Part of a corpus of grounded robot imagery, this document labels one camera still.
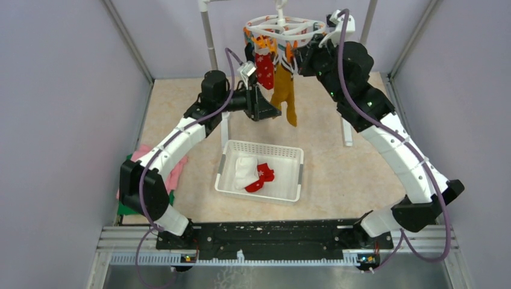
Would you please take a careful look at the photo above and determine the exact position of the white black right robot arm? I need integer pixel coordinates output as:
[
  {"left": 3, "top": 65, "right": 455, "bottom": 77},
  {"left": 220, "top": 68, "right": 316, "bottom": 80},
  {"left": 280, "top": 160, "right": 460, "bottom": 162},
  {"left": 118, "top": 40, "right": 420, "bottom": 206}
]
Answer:
[{"left": 293, "top": 40, "right": 465, "bottom": 248}]

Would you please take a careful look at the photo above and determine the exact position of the white plastic clip hanger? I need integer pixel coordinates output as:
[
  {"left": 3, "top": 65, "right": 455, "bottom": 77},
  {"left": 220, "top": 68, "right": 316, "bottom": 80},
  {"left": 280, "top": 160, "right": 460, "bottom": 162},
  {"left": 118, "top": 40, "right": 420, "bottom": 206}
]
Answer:
[{"left": 243, "top": 1, "right": 326, "bottom": 45}]

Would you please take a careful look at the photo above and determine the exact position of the orange clothespin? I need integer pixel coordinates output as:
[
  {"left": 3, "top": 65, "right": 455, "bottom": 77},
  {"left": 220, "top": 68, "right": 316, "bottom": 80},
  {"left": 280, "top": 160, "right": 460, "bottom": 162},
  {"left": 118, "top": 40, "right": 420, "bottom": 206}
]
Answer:
[{"left": 251, "top": 36, "right": 277, "bottom": 55}]

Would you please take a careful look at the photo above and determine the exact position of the white plastic basket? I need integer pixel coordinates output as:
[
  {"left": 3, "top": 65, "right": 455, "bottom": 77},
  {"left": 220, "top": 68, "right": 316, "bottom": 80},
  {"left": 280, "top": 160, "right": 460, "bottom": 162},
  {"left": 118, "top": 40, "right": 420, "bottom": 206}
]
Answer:
[{"left": 215, "top": 140, "right": 304, "bottom": 205}]

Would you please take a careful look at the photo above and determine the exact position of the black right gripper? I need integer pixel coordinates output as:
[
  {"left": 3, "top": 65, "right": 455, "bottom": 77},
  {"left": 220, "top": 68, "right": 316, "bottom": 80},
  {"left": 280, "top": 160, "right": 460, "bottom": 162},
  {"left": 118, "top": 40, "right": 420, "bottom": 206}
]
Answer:
[{"left": 293, "top": 34, "right": 345, "bottom": 104}]

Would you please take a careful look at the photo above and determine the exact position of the red snowflake sock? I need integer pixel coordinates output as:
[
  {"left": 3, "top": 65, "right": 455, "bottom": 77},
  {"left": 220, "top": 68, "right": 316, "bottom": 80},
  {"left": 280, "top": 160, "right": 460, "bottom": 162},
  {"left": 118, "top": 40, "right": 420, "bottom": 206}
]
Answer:
[
  {"left": 245, "top": 163, "right": 275, "bottom": 193},
  {"left": 255, "top": 48, "right": 274, "bottom": 90}
]

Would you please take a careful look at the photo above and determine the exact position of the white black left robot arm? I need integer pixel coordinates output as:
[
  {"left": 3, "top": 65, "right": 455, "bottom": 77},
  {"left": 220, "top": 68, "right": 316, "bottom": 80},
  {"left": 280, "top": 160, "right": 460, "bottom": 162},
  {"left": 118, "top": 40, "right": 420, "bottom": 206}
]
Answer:
[{"left": 119, "top": 70, "right": 281, "bottom": 249}]

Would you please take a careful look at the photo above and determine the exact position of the mustard yellow sock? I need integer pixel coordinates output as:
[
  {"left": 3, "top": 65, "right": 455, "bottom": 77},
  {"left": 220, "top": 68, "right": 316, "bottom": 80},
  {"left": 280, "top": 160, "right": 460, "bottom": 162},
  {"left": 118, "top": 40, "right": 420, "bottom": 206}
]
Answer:
[{"left": 270, "top": 60, "right": 298, "bottom": 127}]

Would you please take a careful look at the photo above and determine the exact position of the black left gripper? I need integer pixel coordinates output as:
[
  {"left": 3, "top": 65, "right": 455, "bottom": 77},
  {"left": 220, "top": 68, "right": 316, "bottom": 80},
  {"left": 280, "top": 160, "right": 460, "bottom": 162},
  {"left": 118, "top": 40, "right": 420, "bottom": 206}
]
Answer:
[{"left": 216, "top": 79, "right": 281, "bottom": 120}]

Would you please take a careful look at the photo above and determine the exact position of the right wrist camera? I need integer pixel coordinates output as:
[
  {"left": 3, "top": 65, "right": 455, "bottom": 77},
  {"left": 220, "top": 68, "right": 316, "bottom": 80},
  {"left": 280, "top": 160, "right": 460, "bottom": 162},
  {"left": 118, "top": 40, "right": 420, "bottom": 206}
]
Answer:
[{"left": 319, "top": 9, "right": 356, "bottom": 48}]

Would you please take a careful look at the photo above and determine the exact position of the white cable duct strip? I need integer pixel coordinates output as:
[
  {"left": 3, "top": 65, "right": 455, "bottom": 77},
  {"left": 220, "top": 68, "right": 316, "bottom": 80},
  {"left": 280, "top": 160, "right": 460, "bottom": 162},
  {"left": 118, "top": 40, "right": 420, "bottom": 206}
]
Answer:
[{"left": 110, "top": 251, "right": 360, "bottom": 267}]

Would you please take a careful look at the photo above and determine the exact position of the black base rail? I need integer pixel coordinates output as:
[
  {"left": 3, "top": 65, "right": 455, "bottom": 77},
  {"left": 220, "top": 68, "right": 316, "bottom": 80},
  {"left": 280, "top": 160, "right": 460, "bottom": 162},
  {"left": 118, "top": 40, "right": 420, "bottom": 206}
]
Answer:
[{"left": 156, "top": 219, "right": 393, "bottom": 261}]

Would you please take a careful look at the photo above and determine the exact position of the green cloth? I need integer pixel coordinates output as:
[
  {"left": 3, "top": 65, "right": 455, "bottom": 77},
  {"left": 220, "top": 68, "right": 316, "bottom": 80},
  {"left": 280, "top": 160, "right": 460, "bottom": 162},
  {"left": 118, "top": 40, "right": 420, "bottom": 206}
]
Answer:
[{"left": 117, "top": 153, "right": 177, "bottom": 217}]

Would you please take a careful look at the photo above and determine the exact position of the pink cloth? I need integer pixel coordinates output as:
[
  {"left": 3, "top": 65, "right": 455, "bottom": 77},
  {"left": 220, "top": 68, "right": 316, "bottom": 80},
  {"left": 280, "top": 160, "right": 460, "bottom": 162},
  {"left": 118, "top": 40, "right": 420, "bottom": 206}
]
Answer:
[{"left": 127, "top": 144, "right": 188, "bottom": 204}]

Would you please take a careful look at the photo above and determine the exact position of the white sock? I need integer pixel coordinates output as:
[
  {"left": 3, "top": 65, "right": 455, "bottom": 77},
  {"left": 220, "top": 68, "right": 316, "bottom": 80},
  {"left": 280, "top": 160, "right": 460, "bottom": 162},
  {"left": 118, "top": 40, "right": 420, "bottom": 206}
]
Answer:
[{"left": 233, "top": 157, "right": 259, "bottom": 190}]

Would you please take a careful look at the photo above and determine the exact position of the white metal drying rack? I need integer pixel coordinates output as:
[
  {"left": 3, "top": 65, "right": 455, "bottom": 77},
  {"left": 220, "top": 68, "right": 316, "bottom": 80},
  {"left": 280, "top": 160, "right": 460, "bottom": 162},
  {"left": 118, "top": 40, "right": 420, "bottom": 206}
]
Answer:
[{"left": 198, "top": 0, "right": 378, "bottom": 148}]

